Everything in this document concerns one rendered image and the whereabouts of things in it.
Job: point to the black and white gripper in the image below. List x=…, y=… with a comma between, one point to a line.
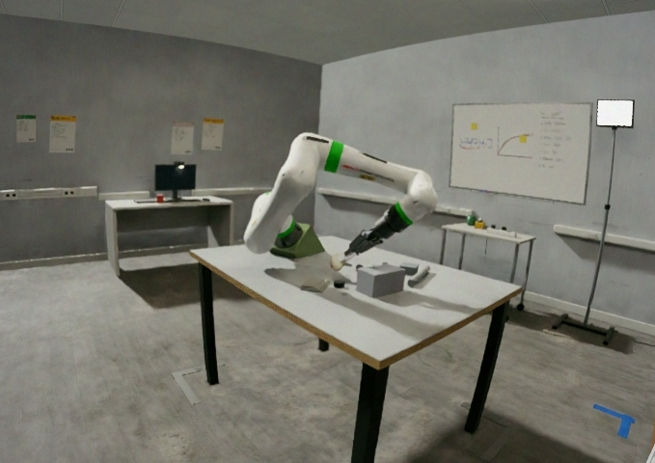
x=380, y=230

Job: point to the long grey metal bar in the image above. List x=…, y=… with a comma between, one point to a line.
x=418, y=276

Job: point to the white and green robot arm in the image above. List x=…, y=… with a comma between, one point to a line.
x=309, y=153

